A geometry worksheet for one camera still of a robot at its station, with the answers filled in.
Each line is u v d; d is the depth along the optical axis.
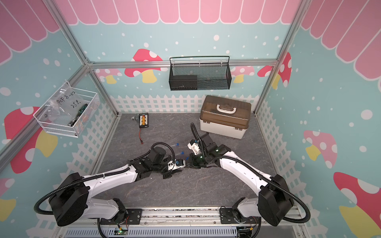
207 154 0.60
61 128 0.65
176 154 1.03
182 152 1.00
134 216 0.75
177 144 1.02
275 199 0.41
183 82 0.91
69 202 0.42
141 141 1.03
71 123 0.70
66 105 0.72
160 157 0.66
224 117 0.92
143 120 1.13
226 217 0.74
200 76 0.91
